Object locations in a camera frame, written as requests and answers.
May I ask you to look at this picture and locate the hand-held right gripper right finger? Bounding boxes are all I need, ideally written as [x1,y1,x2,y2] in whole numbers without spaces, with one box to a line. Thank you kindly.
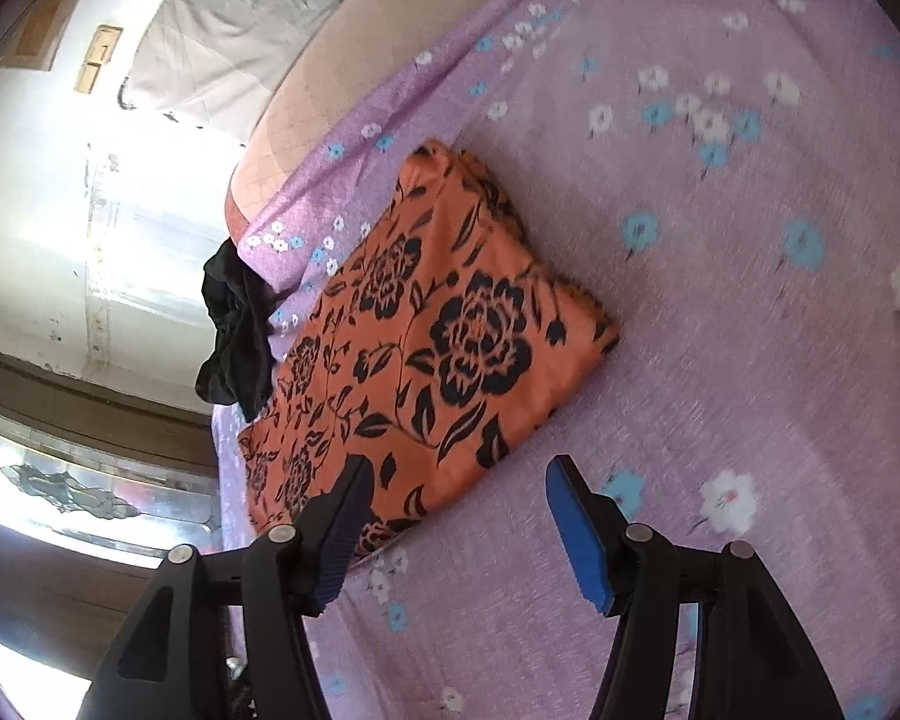
[546,454,845,720]

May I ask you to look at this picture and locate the beige light switch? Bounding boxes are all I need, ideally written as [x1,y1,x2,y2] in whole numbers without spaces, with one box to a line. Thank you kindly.
[75,25,125,93]

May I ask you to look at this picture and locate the brown stained glass door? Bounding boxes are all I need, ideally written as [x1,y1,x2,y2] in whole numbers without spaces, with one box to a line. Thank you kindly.
[0,341,233,661]

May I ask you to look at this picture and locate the grey pillow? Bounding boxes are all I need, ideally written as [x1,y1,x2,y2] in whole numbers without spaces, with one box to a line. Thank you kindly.
[120,0,372,121]

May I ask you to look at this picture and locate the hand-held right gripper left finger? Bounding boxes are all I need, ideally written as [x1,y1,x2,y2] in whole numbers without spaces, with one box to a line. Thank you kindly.
[75,456,376,720]

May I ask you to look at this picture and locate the purple floral bed sheet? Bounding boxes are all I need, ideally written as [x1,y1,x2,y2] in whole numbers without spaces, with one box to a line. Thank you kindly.
[210,0,900,720]

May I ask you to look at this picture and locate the orange black floral garment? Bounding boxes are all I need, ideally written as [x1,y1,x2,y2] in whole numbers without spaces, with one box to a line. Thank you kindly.
[236,139,622,560]

